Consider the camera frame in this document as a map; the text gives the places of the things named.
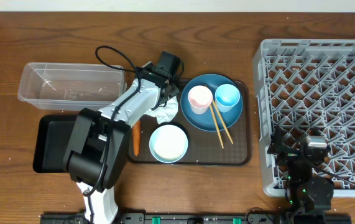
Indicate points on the grey dishwasher rack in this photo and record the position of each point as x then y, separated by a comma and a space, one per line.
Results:
305, 84

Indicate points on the dark blue plate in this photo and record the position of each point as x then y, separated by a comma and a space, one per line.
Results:
234, 118

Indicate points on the right wooden chopstick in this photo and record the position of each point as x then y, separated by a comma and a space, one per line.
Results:
224, 123

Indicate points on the clear plastic bin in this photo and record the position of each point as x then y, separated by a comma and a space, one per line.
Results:
70, 86

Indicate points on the wooden chopstick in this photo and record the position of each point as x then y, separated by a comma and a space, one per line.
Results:
216, 126
224, 123

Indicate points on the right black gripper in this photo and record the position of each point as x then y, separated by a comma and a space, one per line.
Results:
276, 146

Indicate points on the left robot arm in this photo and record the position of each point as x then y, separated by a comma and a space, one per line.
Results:
96, 150

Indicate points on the light blue bowl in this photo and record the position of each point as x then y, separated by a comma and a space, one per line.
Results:
168, 143

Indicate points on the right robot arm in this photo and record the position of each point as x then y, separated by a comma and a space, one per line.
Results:
310, 196

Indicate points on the orange carrot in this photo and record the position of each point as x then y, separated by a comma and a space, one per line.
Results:
136, 134

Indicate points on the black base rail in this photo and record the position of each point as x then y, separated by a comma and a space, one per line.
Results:
140, 218

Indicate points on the left wooden chopstick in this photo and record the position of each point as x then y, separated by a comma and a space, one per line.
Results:
216, 126

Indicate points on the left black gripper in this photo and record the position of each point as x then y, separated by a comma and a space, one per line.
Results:
175, 85

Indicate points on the pink cup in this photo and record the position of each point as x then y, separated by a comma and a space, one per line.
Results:
200, 97

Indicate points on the brown serving tray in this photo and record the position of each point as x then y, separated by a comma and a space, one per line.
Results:
204, 148

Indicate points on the white napkin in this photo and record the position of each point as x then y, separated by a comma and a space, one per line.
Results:
165, 113

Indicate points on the black plastic tray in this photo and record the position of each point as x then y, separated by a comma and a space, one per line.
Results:
52, 140

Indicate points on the light blue cup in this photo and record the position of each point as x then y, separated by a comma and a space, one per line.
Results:
227, 97

